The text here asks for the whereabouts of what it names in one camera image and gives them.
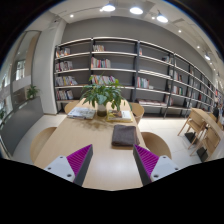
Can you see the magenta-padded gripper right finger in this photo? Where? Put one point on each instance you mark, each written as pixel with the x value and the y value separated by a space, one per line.
pixel 160 166

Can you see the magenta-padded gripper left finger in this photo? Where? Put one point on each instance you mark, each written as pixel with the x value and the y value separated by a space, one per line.
pixel 63 166

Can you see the zigzag striped grey-backed towel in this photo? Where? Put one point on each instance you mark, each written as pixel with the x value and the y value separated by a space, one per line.
pixel 125 135

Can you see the light wooden chair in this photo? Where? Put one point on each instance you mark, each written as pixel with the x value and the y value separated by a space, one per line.
pixel 70 106
pixel 41 141
pixel 156 145
pixel 138 111

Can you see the white book stack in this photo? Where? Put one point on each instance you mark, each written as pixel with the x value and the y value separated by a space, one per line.
pixel 81 112

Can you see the white picture-cover book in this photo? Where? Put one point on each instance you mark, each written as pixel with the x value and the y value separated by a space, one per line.
pixel 121 115

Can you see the yellow book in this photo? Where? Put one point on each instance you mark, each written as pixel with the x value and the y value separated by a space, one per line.
pixel 113 120

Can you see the small green plant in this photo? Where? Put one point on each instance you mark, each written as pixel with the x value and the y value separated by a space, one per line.
pixel 32 91

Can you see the green potted plant white pot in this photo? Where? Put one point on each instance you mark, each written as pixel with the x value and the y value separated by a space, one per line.
pixel 101 95

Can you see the grey bookshelf unit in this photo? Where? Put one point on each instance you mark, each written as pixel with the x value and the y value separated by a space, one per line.
pixel 116 45

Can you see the ceiling lights group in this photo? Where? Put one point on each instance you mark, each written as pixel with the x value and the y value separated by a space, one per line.
pixel 136 10

